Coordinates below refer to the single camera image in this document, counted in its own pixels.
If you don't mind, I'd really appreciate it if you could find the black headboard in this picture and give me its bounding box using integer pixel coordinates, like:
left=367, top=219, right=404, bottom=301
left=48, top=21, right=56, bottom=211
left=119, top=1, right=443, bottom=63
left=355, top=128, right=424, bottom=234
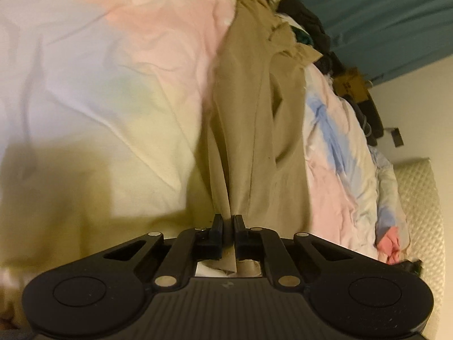
left=345, top=94, right=384, bottom=146

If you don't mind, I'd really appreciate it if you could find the tan khaki garment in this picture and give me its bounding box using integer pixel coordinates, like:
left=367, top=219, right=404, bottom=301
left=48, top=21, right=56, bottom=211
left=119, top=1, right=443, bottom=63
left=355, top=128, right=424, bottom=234
left=200, top=0, right=324, bottom=279

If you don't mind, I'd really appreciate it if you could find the quilted white mattress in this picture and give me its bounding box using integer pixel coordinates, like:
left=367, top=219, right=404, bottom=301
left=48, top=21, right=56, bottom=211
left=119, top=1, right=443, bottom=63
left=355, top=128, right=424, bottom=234
left=395, top=158, right=445, bottom=339

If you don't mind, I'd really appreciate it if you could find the black clothing pile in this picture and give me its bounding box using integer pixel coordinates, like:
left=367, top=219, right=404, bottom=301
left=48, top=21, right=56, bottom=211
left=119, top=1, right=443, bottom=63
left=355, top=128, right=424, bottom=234
left=276, top=0, right=345, bottom=76

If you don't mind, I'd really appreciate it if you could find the pastel tie-dye duvet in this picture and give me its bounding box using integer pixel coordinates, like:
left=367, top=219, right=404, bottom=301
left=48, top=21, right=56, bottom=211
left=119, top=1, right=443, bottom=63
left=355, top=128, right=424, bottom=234
left=1, top=0, right=409, bottom=330

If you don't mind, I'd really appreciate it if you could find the brown cardboard box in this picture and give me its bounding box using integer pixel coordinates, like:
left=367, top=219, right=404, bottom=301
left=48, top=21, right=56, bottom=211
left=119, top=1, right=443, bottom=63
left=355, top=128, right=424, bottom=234
left=333, top=68, right=369, bottom=103

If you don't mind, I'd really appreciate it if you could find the green garment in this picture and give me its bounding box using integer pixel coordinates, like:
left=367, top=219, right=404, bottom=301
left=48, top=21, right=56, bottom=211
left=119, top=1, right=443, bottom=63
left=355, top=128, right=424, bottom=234
left=293, top=28, right=314, bottom=47

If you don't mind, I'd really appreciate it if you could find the blue curtain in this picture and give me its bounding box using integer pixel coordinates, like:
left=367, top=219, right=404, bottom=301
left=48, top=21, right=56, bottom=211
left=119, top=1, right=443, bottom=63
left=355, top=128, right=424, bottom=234
left=300, top=0, right=452, bottom=84

